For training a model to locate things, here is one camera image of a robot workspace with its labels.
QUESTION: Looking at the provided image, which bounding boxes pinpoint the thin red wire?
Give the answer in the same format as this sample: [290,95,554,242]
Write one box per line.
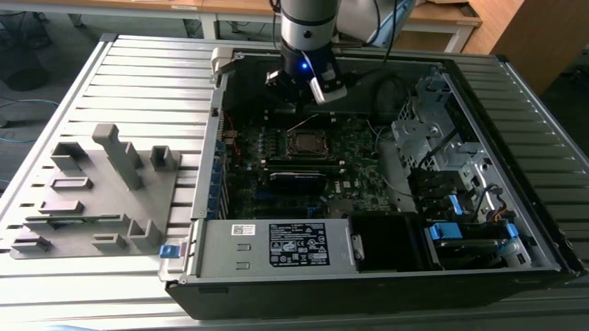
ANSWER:
[223,112,244,157]

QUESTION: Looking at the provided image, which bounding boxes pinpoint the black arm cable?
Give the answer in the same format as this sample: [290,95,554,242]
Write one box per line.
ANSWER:
[382,0,401,66]
[371,0,386,44]

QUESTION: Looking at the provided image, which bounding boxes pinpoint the grey parts rack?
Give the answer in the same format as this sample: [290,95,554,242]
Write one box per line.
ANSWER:
[8,123,184,260]

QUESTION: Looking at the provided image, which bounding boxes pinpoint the black wire basket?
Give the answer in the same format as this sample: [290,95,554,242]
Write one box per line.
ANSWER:
[0,10,52,51]

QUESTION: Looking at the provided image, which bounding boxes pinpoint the silver metal drive cage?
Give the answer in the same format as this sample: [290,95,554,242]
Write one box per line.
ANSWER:
[389,76,461,165]

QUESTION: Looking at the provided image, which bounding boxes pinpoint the thick black cable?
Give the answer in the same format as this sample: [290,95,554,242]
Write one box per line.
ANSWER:
[374,72,413,126]

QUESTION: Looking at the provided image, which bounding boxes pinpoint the black plastic fan housing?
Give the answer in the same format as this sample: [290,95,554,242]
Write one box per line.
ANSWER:
[347,214,427,274]

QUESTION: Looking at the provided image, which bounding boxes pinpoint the thin wire locking lever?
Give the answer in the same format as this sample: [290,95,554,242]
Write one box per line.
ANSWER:
[286,114,318,132]

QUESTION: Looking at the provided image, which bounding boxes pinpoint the grey power supply unit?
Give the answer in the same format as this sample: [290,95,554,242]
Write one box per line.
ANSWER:
[196,217,366,277]

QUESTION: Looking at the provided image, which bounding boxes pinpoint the dark chipset heatsink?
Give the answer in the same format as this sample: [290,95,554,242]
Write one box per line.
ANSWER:
[327,199,357,214]

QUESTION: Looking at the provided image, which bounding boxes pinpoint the silver CPU green board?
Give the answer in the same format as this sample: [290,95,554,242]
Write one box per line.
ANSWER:
[296,133,323,154]

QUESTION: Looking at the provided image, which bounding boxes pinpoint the wooden cabinet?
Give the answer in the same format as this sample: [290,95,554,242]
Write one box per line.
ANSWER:
[462,0,589,99]

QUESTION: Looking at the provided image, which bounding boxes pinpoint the blue floor cable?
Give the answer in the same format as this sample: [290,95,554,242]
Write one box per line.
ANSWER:
[0,98,60,144]

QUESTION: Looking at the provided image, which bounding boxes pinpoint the black drive cable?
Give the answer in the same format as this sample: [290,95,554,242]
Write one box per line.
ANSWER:
[413,126,461,173]

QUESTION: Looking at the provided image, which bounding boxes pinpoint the black hard disk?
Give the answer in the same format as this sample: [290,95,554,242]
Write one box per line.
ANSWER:
[434,239,502,270]

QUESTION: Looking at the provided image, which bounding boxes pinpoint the black graphics card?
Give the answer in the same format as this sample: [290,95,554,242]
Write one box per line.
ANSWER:
[268,171,329,198]

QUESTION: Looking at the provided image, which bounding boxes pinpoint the black PC case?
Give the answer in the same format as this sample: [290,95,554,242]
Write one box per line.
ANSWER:
[158,46,589,321]

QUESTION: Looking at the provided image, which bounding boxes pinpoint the round black bin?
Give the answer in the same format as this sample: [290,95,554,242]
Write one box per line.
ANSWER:
[3,67,51,92]

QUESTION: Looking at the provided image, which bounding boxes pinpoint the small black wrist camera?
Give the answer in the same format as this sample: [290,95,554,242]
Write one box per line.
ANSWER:
[264,70,290,88]

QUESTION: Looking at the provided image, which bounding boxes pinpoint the grey case handle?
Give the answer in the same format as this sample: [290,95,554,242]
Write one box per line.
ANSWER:
[208,47,246,76]

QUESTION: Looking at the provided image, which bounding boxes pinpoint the wide blue carrier handle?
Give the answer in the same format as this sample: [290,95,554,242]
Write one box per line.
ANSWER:
[426,222,463,241]

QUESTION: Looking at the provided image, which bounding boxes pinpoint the green RAM stick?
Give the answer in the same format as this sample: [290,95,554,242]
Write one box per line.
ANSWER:
[25,214,124,229]

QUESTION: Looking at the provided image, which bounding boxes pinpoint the black RAM slot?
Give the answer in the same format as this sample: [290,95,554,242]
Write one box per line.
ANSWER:
[264,164,345,174]
[264,157,345,167]

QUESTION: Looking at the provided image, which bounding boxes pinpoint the silver white wrist camera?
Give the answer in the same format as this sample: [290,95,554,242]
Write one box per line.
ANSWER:
[307,68,350,106]

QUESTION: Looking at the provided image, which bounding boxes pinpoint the green motherboard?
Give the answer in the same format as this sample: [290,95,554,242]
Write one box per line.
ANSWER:
[219,103,418,221]

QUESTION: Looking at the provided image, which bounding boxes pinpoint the coloured power wires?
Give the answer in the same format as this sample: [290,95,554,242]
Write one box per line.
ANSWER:
[487,205,516,224]

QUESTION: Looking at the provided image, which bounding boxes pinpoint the wooden desk white frame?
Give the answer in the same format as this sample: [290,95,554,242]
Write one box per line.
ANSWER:
[0,0,206,39]
[202,0,483,52]

